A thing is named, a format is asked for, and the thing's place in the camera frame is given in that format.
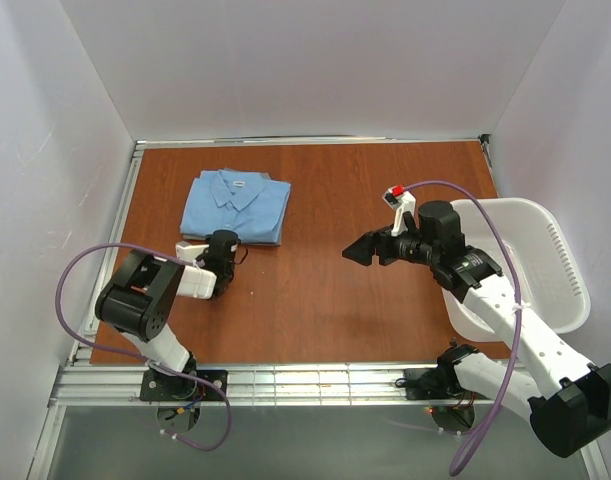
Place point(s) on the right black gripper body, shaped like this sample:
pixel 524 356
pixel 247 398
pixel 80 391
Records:
pixel 383 246

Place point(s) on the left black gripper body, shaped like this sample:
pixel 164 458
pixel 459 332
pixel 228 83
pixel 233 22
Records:
pixel 222 286

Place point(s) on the light blue long sleeve shirt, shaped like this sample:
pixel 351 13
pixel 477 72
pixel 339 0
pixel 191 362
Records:
pixel 235 210

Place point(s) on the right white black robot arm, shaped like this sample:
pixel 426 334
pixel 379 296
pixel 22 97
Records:
pixel 564 396

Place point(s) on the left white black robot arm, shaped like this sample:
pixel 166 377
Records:
pixel 138 299

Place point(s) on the white plastic laundry basket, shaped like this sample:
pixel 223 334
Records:
pixel 549 277

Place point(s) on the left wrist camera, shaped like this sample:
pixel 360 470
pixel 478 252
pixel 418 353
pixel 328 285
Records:
pixel 189 252

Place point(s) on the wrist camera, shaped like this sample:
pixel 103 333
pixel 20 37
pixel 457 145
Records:
pixel 189 252
pixel 403 203

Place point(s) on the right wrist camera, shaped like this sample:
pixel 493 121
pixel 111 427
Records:
pixel 403 203

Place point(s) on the aluminium back frame rail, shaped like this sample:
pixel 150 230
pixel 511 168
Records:
pixel 345 139

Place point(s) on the aluminium frame rail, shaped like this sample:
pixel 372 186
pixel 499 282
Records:
pixel 248 385
pixel 81 353
pixel 345 139
pixel 485 145

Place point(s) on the aluminium right frame rail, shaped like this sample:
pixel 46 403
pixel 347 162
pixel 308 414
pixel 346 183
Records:
pixel 485 145

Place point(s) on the aluminium left frame rail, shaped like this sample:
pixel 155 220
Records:
pixel 81 353

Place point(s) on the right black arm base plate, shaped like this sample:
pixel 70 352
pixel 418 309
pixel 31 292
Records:
pixel 425 384

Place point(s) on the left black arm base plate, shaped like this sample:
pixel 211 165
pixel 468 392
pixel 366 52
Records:
pixel 160 387

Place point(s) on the aluminium front frame rail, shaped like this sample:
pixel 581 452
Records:
pixel 248 385

